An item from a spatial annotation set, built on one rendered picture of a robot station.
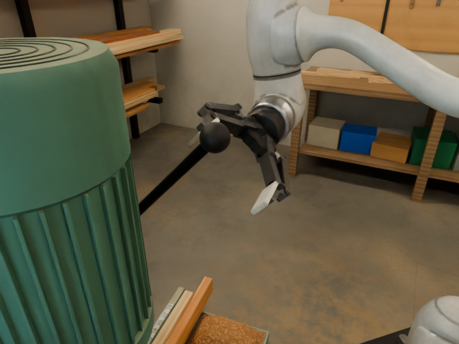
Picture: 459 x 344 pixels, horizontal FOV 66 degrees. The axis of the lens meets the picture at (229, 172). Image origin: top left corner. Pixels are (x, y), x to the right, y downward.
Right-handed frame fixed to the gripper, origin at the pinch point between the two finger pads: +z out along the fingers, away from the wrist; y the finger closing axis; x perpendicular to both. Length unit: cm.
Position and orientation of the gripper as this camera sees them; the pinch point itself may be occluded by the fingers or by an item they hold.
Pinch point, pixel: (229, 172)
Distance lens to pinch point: 52.1
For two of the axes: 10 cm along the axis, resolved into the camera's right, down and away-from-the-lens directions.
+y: -6.8, -7.3, -1.0
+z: -3.5, 4.4, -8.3
